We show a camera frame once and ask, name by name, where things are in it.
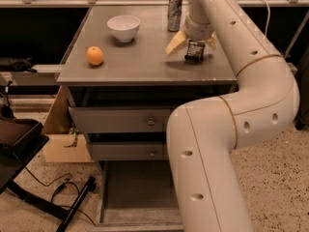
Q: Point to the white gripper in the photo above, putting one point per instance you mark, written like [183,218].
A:
[198,31]

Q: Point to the black rxbar chocolate wrapper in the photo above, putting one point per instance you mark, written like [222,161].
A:
[195,51]

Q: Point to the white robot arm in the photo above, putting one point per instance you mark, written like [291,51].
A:
[202,133]

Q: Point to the grey wooden drawer cabinet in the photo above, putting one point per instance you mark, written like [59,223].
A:
[138,73]

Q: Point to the grey top drawer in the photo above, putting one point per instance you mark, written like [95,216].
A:
[112,119]

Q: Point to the grey middle drawer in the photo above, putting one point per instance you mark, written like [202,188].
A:
[128,151]

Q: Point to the grey open bottom drawer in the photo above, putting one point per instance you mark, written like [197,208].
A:
[137,196]

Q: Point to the silver drink can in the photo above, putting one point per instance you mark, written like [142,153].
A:
[174,15]

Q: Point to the white ceramic bowl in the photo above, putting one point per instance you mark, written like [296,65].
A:
[124,27]

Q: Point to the orange fruit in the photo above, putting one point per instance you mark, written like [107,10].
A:
[94,55]

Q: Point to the cardboard box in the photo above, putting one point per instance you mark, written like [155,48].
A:
[66,144]

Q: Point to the metal railing frame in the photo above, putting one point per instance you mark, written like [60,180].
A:
[15,42]

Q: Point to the black object on rail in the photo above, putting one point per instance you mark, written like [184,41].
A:
[9,64]

